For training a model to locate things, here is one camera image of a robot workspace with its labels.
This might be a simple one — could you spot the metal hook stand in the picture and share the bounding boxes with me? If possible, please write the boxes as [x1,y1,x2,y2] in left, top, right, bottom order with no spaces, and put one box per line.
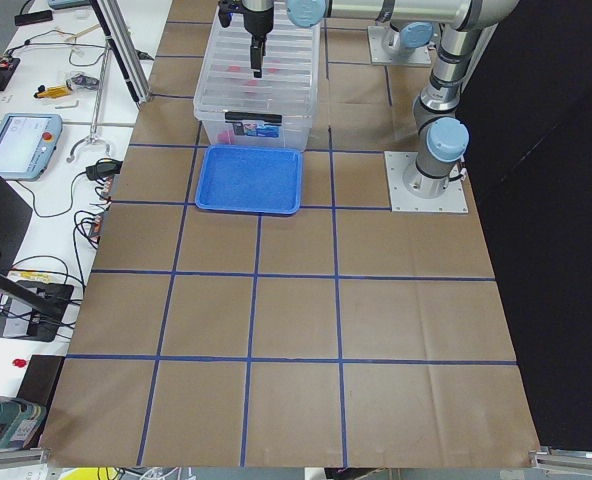
[65,34,113,164]

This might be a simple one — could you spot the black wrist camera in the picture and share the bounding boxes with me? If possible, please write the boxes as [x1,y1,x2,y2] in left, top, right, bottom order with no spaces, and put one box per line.
[218,0,241,28]

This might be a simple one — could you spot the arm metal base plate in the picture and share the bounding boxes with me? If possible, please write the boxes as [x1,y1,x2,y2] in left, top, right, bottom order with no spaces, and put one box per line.
[366,24,436,67]
[384,151,469,215]

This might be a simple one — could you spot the robot teach pendant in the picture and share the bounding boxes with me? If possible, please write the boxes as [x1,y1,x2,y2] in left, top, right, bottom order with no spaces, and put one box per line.
[0,113,63,181]

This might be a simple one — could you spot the red block near box corner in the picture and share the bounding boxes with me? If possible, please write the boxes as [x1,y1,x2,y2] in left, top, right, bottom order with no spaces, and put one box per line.
[217,131,234,145]

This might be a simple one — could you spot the aluminium frame post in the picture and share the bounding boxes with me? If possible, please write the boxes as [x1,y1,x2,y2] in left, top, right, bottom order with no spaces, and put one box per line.
[90,0,151,105]

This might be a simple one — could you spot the clear plastic storage box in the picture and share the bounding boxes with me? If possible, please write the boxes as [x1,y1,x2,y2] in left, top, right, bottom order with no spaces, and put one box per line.
[193,17,320,151]

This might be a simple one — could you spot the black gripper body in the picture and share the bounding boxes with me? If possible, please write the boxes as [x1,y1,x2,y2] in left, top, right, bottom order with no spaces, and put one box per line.
[242,0,274,36]

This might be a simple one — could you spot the clear plastic box lid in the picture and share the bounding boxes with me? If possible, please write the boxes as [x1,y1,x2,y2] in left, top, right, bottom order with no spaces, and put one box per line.
[193,19,322,121]

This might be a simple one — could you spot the black box latch handle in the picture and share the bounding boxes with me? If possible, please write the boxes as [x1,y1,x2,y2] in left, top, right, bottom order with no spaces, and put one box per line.
[225,111,282,125]

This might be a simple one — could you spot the blue plastic tray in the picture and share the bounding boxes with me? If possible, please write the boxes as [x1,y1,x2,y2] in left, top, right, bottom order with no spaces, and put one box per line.
[195,145,303,215]

